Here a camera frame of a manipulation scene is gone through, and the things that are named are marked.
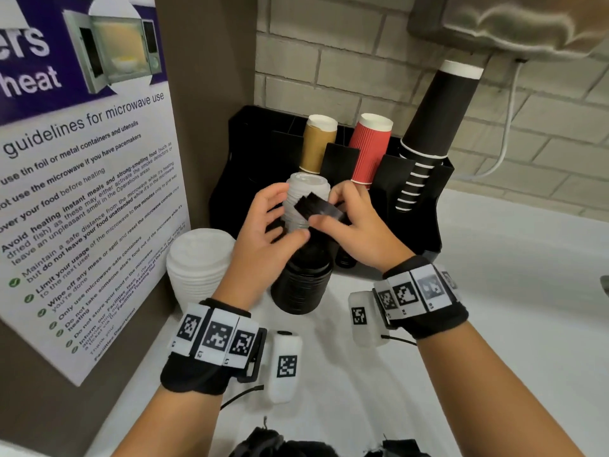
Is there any person's left hand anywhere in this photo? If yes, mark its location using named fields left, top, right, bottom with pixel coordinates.
left=212, top=183, right=311, bottom=313

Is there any person's right hand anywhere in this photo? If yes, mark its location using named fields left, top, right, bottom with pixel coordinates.
left=308, top=181, right=416, bottom=274

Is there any black cup lid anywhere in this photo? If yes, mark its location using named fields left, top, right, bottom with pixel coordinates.
left=292, top=192, right=346, bottom=220

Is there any person's right forearm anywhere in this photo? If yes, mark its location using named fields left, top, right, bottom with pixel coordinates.
left=416, top=320, right=587, bottom=457

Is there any person's left forearm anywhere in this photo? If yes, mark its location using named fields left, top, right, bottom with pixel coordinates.
left=110, top=381, right=239, bottom=457

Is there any stack of translucent lids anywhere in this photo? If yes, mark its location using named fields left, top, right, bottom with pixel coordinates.
left=280, top=171, right=332, bottom=232

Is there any stack of brown paper cups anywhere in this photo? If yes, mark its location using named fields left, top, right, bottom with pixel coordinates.
left=299, top=114, right=339, bottom=176

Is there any stack of red ribbed cups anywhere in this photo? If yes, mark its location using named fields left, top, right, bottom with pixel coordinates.
left=349, top=112, right=395, bottom=187

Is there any stack of white lids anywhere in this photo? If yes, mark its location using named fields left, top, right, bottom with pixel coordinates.
left=166, top=228, right=237, bottom=315

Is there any black cup organizer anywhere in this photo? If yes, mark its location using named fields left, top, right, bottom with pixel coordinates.
left=208, top=105, right=455, bottom=264

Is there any black right wristband with markers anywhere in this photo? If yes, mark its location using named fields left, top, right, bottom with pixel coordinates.
left=373, top=255, right=470, bottom=340

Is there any black wristband with markers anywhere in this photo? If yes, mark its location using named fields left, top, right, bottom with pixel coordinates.
left=160, top=299, right=268, bottom=396
left=373, top=255, right=470, bottom=340

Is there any stack of black paper cups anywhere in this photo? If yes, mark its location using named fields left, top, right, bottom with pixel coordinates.
left=396, top=60, right=485, bottom=213

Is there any black left wristband with markers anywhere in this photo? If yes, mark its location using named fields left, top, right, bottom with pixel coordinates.
left=160, top=299, right=268, bottom=396

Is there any black chest gear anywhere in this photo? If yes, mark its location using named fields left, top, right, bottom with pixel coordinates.
left=232, top=426, right=431, bottom=457

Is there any microwave guidelines poster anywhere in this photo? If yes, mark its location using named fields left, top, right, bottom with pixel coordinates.
left=0, top=0, right=192, bottom=388

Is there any white right wrist camera module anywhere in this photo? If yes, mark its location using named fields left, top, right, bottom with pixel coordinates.
left=348, top=290, right=392, bottom=349

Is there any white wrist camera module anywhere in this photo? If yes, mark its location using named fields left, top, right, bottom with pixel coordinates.
left=265, top=330, right=303, bottom=405
left=348, top=290, right=392, bottom=349

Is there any white left wrist camera module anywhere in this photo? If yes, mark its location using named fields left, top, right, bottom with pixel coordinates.
left=265, top=330, right=303, bottom=405

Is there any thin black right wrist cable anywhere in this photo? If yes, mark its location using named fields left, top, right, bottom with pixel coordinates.
left=382, top=330, right=419, bottom=347

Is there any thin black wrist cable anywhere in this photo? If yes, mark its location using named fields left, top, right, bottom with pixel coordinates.
left=382, top=330, right=419, bottom=347
left=219, top=385, right=265, bottom=411

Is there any thin black left wrist cable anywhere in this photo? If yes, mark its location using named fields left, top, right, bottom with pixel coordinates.
left=219, top=385, right=265, bottom=411

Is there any white power cable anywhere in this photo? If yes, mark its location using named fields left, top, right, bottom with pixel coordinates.
left=451, top=61, right=525, bottom=182

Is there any grey wall dispenser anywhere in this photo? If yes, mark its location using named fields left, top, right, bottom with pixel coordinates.
left=408, top=0, right=609, bottom=63

